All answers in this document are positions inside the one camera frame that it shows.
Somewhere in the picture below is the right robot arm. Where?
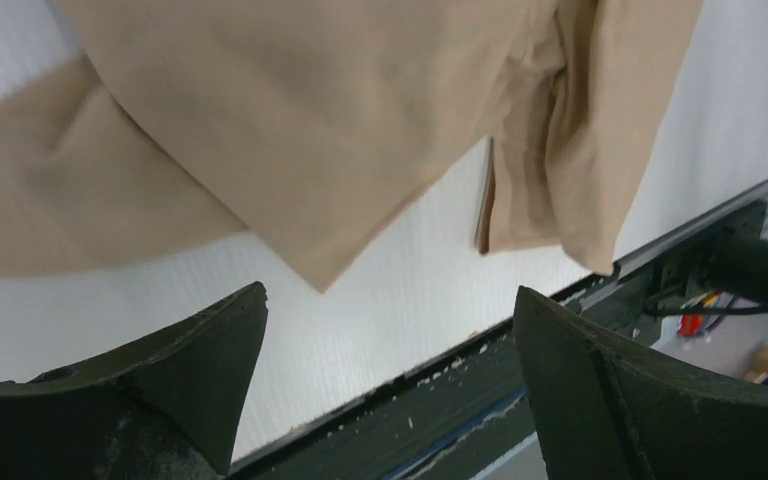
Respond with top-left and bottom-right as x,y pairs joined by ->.
642,233 -> 768,319

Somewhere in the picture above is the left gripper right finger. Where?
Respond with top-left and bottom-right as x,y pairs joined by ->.
513,287 -> 768,479

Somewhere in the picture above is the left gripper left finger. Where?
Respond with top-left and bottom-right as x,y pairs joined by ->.
0,282 -> 268,479

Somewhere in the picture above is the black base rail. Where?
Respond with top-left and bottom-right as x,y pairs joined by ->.
231,199 -> 768,479

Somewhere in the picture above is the beige t shirt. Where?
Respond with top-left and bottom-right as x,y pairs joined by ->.
0,1 -> 701,291

